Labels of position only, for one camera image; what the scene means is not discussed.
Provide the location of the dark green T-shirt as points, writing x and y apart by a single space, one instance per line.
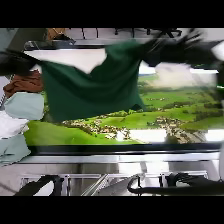
93 90

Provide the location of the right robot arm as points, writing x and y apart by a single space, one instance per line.
181 50

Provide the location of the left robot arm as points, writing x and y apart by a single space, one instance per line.
16 62

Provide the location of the pale mint garment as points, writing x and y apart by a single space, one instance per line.
25 106

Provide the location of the brown garment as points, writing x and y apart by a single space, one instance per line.
26 85

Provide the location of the white garment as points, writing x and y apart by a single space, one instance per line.
11 125

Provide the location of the pale grey-green garment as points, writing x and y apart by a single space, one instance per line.
13 150

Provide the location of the silver frame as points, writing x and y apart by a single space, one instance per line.
110 158

